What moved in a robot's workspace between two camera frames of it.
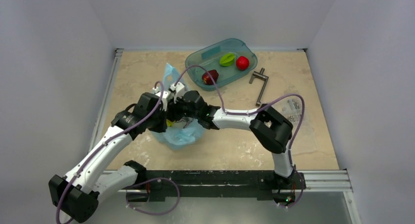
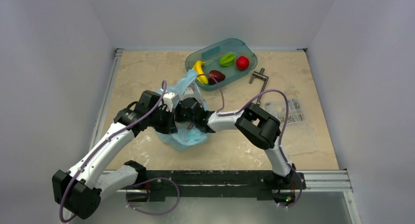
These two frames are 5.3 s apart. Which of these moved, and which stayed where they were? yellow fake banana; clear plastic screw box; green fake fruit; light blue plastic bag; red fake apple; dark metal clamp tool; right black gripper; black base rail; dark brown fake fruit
Moved: dark brown fake fruit; yellow fake banana; light blue plastic bag
Stayed: dark metal clamp tool; clear plastic screw box; green fake fruit; red fake apple; black base rail; right black gripper
